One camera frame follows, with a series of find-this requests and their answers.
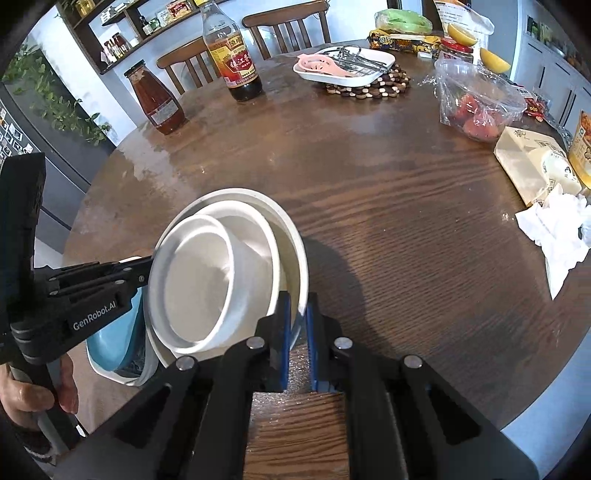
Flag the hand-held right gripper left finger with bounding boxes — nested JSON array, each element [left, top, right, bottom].
[[53, 291, 293, 480]]

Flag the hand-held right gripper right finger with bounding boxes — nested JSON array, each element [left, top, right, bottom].
[[305, 292, 541, 480]]

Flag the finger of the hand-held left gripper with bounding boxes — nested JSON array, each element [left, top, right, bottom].
[[46, 272, 151, 299], [34, 255, 155, 282]]

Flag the small white bowl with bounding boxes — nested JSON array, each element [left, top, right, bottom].
[[156, 214, 233, 341]]

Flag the blue plate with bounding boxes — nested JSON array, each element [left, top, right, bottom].
[[86, 288, 149, 376]]

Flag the medium white bowl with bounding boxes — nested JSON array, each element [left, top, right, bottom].
[[147, 200, 281, 356]]

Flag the person's left hand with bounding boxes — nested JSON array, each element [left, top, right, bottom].
[[0, 355, 79, 431]]

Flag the grey refrigerator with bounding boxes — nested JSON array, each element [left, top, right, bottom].
[[0, 46, 116, 252]]

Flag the cluster of fridge photo magnets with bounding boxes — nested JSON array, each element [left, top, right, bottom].
[[0, 104, 35, 160]]

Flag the green trailing plant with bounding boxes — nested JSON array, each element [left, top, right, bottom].
[[2, 44, 112, 146]]

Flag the red sauce bottle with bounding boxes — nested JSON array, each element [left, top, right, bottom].
[[124, 60, 187, 136]]

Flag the wooden chair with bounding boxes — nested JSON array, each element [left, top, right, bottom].
[[156, 37, 222, 95], [241, 1, 332, 61]]

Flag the dark vinegar bottle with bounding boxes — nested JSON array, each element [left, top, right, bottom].
[[201, 0, 264, 102]]

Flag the row of shelf jars and boxes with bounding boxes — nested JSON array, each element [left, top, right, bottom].
[[74, 0, 218, 61]]

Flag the wooden bead trivet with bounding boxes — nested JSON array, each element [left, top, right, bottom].
[[323, 62, 411, 100]]

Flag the white rectangular tray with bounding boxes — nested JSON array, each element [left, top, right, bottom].
[[293, 45, 397, 85]]

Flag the crumpled white tissue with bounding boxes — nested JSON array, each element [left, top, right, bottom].
[[515, 185, 591, 301]]

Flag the pink slotted spoon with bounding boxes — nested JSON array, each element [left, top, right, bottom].
[[298, 53, 365, 77]]

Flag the strawberries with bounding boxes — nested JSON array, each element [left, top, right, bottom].
[[450, 92, 504, 140]]

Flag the beige tissue pack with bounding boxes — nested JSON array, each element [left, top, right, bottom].
[[494, 126, 583, 208]]

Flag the metal tongs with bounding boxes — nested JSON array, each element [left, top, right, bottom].
[[330, 46, 393, 75]]

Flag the yellow snack packet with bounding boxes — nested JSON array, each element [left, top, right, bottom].
[[368, 28, 445, 57]]

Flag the plastic bag of tomatoes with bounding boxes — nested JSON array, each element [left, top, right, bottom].
[[434, 58, 528, 143]]

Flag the red lid glass jar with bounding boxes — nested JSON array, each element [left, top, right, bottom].
[[436, 37, 475, 65]]

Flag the red snack packet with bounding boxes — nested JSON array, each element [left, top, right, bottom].
[[512, 83, 552, 121]]

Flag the green plastic bag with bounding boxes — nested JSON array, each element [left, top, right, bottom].
[[374, 9, 432, 34]]

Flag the lemon half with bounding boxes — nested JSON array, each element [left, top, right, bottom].
[[447, 23, 478, 47], [479, 46, 512, 73]]

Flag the white paper bag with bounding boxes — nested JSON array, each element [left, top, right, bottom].
[[434, 0, 495, 35]]

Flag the white cabinet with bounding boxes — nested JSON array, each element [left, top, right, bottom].
[[512, 16, 591, 139]]

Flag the wooden wall shelf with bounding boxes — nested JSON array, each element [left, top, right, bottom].
[[58, 0, 241, 75]]

